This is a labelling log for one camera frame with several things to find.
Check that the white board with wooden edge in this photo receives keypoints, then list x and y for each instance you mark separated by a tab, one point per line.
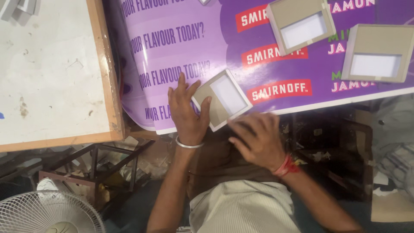
51	71

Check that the dark wooden crate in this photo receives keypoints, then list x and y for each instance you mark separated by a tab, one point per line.
330	152

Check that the person's right hand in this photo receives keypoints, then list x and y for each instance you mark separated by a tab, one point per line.
262	139

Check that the person's right fingers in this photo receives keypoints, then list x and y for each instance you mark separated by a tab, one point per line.
239	129

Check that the person's brown trousers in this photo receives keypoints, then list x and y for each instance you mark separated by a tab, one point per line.
223	161

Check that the purple printed banner sheet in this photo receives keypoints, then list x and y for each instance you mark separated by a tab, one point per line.
200	48

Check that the white foam pieces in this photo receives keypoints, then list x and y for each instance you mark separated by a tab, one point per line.
17	9

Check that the brown cardboard piece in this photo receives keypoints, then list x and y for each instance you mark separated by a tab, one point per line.
393	207

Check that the silver bangle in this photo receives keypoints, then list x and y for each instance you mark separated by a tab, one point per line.
189	145

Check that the small cardboard frame white window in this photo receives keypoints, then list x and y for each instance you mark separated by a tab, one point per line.
228	95

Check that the red thread wristband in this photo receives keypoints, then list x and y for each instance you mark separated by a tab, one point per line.
286	166

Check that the person's striped beige shirt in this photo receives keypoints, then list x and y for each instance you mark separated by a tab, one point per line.
242	210

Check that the dark metal stool frame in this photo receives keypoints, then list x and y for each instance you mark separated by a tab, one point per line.
97	165

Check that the person's left hand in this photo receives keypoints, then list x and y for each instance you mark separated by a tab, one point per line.
187	116

